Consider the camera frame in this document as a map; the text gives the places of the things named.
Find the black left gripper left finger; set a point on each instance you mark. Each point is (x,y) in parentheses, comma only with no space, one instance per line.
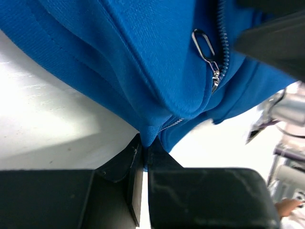
(108,197)

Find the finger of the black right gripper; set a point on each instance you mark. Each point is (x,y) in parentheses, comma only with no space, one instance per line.
(275,7)
(279,43)

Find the blue zip-up jacket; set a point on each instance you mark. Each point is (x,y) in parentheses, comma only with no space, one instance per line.
(137,58)

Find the silver zipper pull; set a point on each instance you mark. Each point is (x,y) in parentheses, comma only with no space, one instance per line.
(207,54)

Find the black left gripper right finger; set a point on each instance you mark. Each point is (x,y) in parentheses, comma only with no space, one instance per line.
(206,198)

